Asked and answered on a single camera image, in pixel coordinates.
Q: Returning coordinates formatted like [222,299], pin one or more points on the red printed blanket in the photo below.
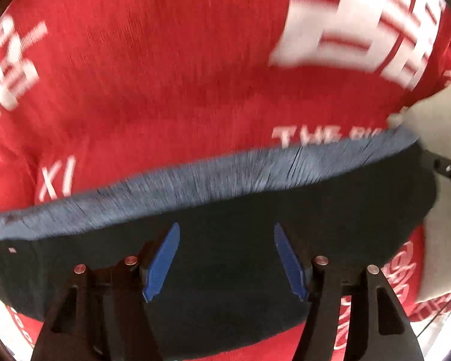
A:
[154,71]

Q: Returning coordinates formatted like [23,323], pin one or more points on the black pants with blue waistband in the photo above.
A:
[225,210]

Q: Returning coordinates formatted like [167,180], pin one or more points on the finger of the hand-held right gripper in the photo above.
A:
[446,167]

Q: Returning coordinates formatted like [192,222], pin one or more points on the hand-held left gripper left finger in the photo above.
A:
[161,259]

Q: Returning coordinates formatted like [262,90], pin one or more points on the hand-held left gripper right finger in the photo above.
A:
[291,261]

